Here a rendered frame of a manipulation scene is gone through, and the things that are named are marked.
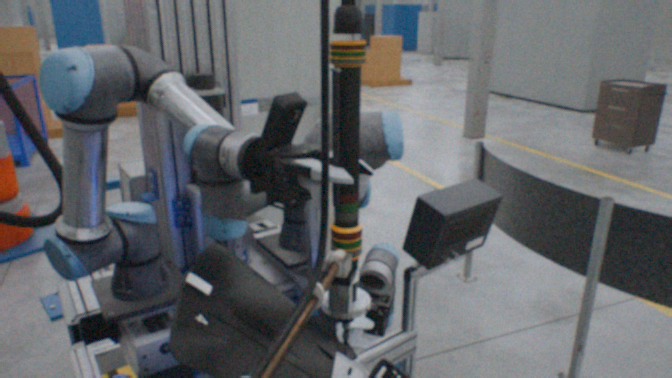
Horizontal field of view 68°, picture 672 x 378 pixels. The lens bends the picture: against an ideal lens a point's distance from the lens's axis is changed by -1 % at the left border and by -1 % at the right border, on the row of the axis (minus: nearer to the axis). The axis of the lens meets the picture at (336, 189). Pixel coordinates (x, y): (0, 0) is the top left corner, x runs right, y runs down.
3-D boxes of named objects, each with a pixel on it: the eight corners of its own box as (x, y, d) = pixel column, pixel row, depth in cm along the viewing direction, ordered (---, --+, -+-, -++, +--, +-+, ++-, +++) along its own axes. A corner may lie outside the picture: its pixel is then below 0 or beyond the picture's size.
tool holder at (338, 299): (360, 331, 66) (361, 265, 62) (310, 322, 68) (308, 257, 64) (375, 297, 74) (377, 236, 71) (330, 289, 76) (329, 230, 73)
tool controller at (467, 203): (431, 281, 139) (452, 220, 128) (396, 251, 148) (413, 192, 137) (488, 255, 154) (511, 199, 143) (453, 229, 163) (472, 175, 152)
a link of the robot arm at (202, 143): (220, 164, 91) (216, 117, 88) (258, 175, 84) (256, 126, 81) (182, 173, 86) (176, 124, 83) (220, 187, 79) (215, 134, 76)
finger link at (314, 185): (353, 216, 63) (310, 197, 70) (354, 171, 61) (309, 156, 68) (335, 222, 61) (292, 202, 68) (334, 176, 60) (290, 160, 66)
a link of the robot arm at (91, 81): (127, 269, 123) (143, 56, 98) (69, 297, 111) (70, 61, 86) (97, 245, 128) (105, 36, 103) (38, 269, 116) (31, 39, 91)
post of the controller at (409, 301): (408, 333, 143) (411, 272, 136) (400, 328, 145) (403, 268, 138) (415, 329, 144) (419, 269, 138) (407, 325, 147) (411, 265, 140)
